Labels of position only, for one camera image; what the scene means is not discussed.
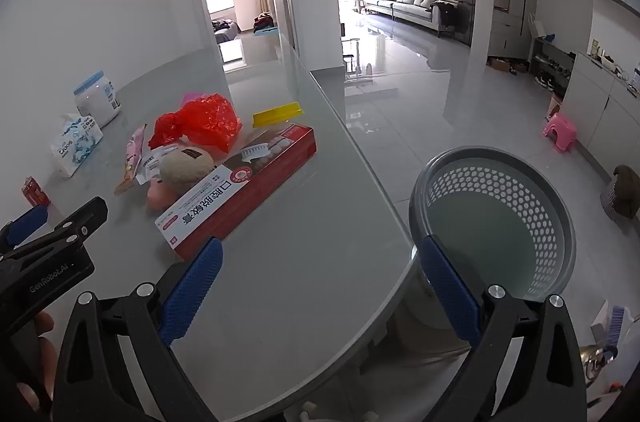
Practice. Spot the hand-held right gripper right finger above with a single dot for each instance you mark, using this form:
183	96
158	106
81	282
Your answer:
450	287

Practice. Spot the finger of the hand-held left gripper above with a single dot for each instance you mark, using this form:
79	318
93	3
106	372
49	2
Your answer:
27	222
85	214

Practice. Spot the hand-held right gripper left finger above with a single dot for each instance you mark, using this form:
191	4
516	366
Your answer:
192	287

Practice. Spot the pink toy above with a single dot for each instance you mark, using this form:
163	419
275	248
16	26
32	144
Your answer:
157	198

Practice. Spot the grey perforated plastic basket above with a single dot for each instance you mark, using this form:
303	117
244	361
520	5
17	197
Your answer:
492	222

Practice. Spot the red toothpaste box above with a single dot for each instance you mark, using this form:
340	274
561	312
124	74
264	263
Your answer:
240	192

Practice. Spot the beige round sponge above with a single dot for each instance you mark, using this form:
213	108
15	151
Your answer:
186	169

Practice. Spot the yellow square lid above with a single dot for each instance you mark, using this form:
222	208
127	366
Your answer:
277	113

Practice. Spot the person's left hand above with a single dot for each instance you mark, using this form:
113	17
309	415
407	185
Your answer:
49	354

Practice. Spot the small red carton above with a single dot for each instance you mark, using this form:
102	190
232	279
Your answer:
35	193

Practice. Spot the tissue pack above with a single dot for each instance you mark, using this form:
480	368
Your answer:
75	145

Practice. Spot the pink snack wrapper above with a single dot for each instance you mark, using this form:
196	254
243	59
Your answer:
131	160

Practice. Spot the white paper packet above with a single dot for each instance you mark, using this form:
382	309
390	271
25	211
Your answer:
150	161

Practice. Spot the white jar with blue lid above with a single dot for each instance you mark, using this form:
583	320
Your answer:
96	98

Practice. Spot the red plastic bag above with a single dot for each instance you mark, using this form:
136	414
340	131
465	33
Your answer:
200	125

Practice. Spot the white box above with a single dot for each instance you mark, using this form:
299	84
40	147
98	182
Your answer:
599	327

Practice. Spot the steel kettle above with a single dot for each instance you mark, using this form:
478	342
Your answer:
595	364

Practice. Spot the blue bristle brush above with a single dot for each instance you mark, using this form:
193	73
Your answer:
614	329

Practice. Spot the checked basket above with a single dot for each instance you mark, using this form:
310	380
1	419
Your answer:
612	204

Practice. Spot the pink plastic stool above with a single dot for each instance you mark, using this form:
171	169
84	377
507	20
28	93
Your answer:
560	132

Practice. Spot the white low cabinet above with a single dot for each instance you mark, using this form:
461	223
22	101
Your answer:
600	112

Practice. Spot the shoe rack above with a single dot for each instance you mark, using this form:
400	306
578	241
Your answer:
550	62

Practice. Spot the small blue stool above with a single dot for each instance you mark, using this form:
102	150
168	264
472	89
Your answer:
267	32

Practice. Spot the white paper bag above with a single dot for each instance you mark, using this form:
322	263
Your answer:
535	27

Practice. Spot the grey sofa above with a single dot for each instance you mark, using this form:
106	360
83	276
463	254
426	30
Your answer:
415	5

